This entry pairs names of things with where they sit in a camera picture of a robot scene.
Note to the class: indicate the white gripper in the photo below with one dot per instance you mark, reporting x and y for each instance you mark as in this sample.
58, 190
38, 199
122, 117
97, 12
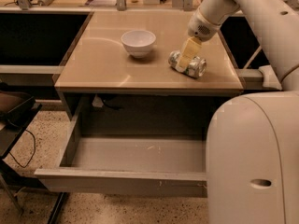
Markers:
201, 28

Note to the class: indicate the crushed 7up can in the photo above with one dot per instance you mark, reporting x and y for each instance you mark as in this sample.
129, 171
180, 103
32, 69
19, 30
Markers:
195, 69

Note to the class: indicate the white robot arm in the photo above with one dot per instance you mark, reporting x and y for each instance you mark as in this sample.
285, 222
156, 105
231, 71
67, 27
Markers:
252, 143

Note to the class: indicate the open grey top drawer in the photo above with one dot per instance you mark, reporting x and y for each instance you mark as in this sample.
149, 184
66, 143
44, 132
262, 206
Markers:
130, 152

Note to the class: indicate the white ceramic bowl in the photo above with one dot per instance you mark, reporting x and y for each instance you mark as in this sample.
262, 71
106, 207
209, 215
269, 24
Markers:
138, 43

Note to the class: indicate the white curved cover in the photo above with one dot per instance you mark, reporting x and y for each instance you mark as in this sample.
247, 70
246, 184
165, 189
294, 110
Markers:
270, 79

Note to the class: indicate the tan top cabinet desk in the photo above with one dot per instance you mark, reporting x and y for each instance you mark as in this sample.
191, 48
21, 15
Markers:
99, 62

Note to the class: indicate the black tray stand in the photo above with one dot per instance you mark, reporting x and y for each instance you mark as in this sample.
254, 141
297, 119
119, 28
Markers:
17, 110

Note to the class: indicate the white-handled stick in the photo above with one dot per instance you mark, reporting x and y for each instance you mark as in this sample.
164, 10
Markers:
252, 57

